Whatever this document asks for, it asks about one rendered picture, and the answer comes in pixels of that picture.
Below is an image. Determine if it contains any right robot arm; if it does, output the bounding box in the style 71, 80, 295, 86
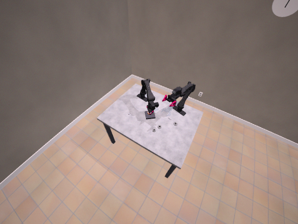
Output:
137, 79, 159, 110

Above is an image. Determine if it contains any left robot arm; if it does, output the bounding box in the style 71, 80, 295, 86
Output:
170, 81, 196, 116

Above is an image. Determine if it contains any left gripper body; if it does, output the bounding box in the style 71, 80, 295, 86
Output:
167, 95, 177, 102

